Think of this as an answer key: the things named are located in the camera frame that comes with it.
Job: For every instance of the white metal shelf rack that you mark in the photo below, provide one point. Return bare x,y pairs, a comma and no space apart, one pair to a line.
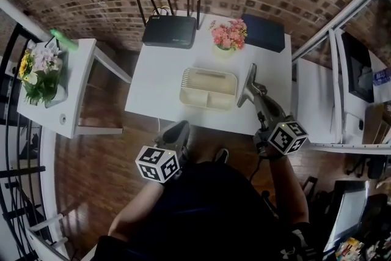
320,94

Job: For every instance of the side table round grommet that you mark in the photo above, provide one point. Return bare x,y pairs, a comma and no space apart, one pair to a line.
63,118

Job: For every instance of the beige divided tray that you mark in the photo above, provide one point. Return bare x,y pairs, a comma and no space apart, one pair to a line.
198,79

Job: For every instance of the brown wooden box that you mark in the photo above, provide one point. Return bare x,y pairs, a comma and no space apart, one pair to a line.
377,125

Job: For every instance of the dark blue box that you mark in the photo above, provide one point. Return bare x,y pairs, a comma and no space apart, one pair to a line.
264,32

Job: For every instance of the person's right forearm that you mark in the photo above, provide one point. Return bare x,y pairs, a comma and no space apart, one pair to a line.
290,189

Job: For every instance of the small white side table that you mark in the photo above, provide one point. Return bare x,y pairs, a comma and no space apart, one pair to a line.
76,85

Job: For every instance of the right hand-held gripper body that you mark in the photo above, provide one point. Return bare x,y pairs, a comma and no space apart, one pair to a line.
287,137

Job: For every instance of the blue label water bottle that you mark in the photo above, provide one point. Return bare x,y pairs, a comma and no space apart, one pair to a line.
382,76

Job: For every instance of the pile of colourful packets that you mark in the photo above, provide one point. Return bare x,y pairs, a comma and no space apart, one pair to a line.
349,249

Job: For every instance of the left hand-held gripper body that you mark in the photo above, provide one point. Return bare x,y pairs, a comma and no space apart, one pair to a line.
157,163

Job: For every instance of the person's black shoe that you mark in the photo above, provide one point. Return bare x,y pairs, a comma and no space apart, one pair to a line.
222,156

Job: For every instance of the person's dark shirt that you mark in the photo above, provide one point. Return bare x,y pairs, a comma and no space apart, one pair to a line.
207,217

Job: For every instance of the black office chair base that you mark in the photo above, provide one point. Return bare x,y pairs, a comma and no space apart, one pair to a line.
374,168

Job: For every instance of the grey monitor screen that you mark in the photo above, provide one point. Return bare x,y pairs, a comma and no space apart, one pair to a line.
348,217

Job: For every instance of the person's left forearm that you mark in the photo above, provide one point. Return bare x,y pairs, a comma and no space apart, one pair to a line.
131,214

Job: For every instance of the black bag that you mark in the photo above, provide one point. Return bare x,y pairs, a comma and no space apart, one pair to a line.
327,204

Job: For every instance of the yellow white flower bouquet vase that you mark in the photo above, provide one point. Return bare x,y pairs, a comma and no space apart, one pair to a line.
39,76

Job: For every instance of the black router with antennas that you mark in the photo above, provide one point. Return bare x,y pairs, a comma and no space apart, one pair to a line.
169,32

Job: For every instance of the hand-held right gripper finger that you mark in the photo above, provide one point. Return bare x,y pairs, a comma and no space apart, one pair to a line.
275,108
263,107

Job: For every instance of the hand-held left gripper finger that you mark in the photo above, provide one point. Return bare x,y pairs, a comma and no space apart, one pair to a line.
183,137
171,134

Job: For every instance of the green plastic object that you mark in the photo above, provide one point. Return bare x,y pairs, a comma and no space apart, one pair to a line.
64,38

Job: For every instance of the pink flowers in pot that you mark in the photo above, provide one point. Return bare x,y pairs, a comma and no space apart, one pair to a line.
227,36

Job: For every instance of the black metal railing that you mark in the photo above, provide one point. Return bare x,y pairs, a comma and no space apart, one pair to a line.
21,170

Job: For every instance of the black tray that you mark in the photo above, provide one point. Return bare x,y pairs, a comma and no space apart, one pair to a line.
357,70

